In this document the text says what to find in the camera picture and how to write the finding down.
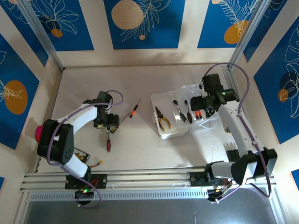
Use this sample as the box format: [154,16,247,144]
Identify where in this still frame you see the yellow-capped black precision screwdriver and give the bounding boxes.
[111,112,131,134]

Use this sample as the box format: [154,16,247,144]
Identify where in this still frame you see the green-black handled ratchet wrench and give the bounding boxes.
[172,99,188,123]

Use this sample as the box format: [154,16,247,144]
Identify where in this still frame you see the clear plastic tool box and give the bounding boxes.
[150,84,225,140]

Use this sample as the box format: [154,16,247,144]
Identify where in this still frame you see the yellow-handled pliers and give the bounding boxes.
[155,106,171,132]

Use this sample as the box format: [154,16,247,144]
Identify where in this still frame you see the black display module board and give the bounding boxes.
[73,147,91,163]

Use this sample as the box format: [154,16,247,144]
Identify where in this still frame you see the black aluminium extrusion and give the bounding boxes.
[226,149,240,163]

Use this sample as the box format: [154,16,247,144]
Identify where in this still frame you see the pink-lidded plastic cup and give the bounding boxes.
[34,126,44,142]

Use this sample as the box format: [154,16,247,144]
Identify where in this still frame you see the aluminium side rail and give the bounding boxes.
[221,64,262,168]

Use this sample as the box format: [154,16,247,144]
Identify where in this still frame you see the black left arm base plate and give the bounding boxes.
[64,174,108,190]

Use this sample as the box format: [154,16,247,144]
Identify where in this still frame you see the aluminium frame post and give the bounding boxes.
[17,0,65,71]
[228,0,273,70]

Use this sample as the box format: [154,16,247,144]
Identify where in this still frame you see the aluminium frame rails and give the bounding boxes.
[20,166,278,194]

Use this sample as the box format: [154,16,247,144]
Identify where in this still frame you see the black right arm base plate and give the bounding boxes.
[190,171,211,187]

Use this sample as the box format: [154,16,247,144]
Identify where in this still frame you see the black controller board with wires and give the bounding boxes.
[74,188,95,199]
[207,181,234,203]

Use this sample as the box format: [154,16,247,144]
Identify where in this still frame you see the slotted grey cable duct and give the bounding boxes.
[29,188,210,202]

